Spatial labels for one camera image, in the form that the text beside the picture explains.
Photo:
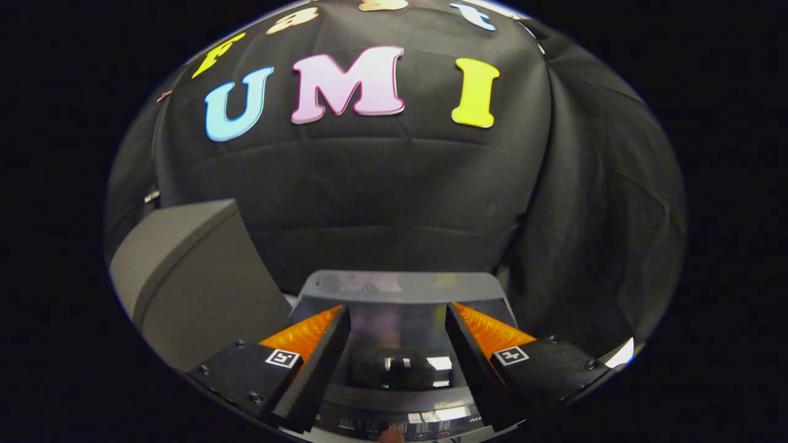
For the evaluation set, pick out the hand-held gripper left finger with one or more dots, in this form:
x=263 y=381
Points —
x=320 y=363

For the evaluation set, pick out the red clip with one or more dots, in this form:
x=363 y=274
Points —
x=163 y=95

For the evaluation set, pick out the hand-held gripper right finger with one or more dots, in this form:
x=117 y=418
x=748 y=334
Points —
x=474 y=369

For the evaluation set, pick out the silver clip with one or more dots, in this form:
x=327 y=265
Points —
x=151 y=196

